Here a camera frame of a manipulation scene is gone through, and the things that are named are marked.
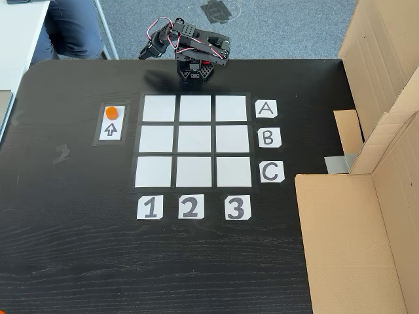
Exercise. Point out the paper sheet number 3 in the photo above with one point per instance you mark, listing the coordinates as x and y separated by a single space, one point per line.
238 207

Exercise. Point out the clear tape scraps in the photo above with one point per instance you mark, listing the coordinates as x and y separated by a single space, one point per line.
62 154

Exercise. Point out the person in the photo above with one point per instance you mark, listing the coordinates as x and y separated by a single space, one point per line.
72 29

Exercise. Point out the black clamp red knob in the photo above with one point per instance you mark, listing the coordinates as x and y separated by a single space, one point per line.
205 61

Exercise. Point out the brown cardboard wall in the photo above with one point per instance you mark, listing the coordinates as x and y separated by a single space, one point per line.
376 65
343 245

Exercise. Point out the white nine-square grid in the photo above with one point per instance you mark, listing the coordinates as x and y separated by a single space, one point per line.
194 139

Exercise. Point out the grey duct tape strip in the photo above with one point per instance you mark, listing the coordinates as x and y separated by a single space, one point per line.
338 163

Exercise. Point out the paper sheet letter A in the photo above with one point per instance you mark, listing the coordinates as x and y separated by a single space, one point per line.
266 109

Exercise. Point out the paper sheet letter B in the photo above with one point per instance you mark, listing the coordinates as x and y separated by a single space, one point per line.
269 137

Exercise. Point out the round orange token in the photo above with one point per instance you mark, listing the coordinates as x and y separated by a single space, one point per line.
111 112

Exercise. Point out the paper sheet number 1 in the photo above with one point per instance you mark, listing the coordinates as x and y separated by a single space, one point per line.
149 207

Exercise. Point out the white desk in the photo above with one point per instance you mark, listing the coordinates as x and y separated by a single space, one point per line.
19 39

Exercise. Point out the paper sheet letter C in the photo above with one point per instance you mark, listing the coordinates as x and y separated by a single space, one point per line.
271 172

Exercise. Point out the white desk leg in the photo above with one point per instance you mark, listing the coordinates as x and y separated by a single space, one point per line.
106 32

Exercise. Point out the paper sheet number 2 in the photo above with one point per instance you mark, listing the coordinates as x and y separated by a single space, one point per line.
190 206

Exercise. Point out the clear tape scrap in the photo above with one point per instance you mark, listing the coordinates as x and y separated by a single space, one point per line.
17 118

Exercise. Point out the white arrow paper sheet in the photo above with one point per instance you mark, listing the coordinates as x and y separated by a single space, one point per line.
111 131

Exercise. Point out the black floor tape patch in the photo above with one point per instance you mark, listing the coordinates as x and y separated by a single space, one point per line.
216 11

